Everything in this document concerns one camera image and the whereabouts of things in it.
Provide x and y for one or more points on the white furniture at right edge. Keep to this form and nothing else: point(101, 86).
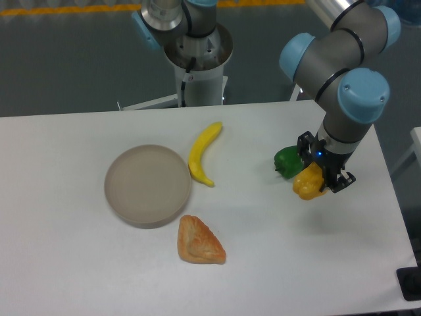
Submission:
point(411, 155)

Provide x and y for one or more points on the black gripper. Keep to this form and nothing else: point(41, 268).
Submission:
point(332, 164)

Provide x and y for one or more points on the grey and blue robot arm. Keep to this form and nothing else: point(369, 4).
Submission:
point(329, 70)

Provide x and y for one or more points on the yellow bell pepper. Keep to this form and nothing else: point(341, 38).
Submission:
point(307, 183)

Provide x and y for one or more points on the green bell pepper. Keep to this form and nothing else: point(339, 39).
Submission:
point(287, 162)

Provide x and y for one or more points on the beige round plate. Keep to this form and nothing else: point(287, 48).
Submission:
point(147, 186)

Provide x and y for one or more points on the golden triangular pastry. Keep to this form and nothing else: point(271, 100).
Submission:
point(197, 244)

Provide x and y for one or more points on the black clamp at table edge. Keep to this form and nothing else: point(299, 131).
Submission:
point(409, 282)

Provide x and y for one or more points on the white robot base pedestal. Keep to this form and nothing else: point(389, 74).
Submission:
point(198, 65)

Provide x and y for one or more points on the yellow banana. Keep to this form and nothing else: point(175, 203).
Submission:
point(206, 137)

